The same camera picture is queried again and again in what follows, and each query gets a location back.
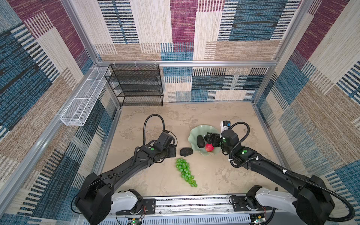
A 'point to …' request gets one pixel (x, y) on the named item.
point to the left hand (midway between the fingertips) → (174, 148)
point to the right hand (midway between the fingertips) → (213, 136)
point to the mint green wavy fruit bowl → (202, 130)
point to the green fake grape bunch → (183, 166)
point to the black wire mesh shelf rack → (136, 85)
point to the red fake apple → (209, 147)
